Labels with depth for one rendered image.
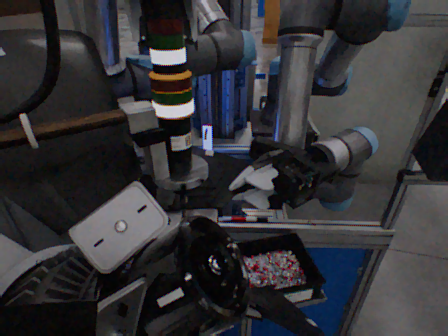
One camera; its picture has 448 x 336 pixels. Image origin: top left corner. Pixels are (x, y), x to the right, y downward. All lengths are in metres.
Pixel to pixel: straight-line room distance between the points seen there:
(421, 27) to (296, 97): 1.82
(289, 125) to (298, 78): 0.10
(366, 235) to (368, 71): 1.54
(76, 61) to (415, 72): 2.28
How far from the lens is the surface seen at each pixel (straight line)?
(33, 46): 0.43
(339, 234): 0.97
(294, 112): 0.65
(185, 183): 0.33
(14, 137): 0.30
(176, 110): 0.31
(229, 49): 0.62
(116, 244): 0.34
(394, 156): 2.73
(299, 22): 0.66
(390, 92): 2.46
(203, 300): 0.28
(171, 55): 0.30
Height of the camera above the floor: 1.48
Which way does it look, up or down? 33 degrees down
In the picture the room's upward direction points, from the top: straight up
